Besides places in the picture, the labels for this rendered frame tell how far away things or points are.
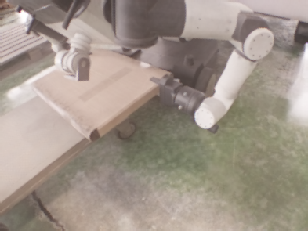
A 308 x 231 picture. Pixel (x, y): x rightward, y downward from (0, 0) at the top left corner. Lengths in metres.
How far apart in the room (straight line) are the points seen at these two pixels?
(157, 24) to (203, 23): 0.09
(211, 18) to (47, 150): 0.58
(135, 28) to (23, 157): 0.51
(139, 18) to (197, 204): 0.58
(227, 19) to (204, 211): 0.56
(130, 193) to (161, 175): 0.13
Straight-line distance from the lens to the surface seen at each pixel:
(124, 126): 0.79
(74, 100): 0.73
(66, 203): 0.78
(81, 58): 0.54
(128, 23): 0.40
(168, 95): 0.69
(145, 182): 0.74
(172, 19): 0.41
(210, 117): 0.59
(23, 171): 0.67
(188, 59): 0.89
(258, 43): 0.50
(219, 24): 0.45
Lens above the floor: 0.65
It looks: 43 degrees down
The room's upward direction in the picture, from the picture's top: 4 degrees counter-clockwise
